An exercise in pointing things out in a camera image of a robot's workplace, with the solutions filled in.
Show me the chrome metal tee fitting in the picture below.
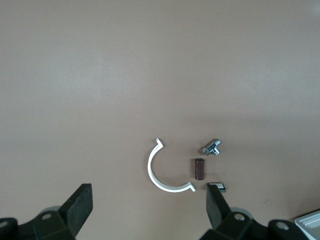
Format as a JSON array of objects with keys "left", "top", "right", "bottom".
[{"left": 199, "top": 138, "right": 223, "bottom": 157}]

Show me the small black white-faced push button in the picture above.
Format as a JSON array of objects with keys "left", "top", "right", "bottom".
[{"left": 206, "top": 182, "right": 228, "bottom": 194}]

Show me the brown paper table cover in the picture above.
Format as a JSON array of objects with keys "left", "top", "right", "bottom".
[{"left": 0, "top": 0, "right": 320, "bottom": 240}]

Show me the white half-ring pipe clamp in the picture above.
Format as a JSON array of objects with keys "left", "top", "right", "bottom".
[{"left": 147, "top": 137, "right": 197, "bottom": 193}]

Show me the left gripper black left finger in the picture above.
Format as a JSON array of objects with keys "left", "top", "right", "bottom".
[{"left": 17, "top": 183, "right": 94, "bottom": 240}]

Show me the dark brown cylinder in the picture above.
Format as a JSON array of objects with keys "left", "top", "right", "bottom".
[{"left": 192, "top": 157, "right": 207, "bottom": 181}]

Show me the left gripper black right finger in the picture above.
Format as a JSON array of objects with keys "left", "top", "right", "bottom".
[{"left": 201, "top": 184, "right": 271, "bottom": 240}]

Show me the white drawer cabinet housing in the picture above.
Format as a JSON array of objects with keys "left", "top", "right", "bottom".
[{"left": 294, "top": 209, "right": 320, "bottom": 240}]

